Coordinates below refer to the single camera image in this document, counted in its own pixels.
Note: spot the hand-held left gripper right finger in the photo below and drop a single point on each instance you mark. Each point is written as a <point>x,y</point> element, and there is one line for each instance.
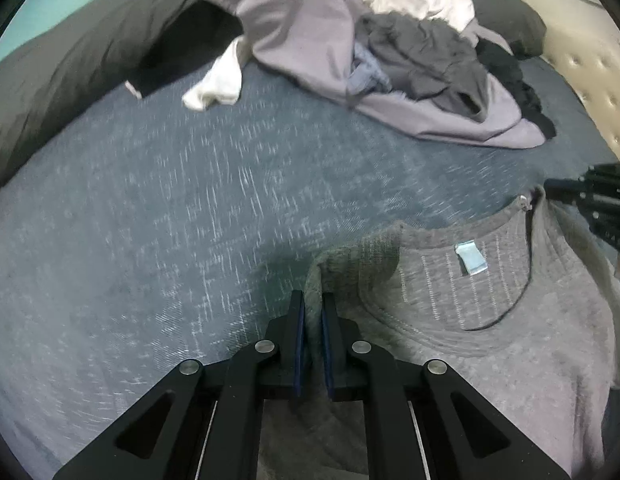
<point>327,345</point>

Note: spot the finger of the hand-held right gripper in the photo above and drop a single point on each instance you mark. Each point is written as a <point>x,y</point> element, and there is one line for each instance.
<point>565,190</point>

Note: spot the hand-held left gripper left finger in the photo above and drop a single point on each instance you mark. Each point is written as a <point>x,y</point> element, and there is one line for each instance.
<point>300,345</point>

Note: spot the grey knit sweater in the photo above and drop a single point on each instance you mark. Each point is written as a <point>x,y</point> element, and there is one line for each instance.
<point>515,360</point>

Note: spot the pile of mixed clothes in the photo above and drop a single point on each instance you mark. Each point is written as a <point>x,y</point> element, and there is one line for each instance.
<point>300,25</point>

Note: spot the black garment with grey stripe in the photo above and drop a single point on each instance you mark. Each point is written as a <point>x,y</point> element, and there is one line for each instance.
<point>520,85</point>

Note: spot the cream tufted headboard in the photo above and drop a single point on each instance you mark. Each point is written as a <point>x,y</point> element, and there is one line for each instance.
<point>585,40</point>

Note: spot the dark grey crumpled garment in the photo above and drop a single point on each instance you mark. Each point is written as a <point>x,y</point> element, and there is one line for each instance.
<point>430,60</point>

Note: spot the small blue-grey cloth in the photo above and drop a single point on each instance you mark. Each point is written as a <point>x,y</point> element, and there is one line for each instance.
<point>367,72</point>

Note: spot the small white cloth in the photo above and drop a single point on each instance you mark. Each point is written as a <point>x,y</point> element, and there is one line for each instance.
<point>217,85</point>

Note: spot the black garment with white tag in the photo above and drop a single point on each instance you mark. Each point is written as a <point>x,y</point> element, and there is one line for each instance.
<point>190,45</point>

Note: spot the long dark grey pillow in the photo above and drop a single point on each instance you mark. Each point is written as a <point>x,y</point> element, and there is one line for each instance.
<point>65,85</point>

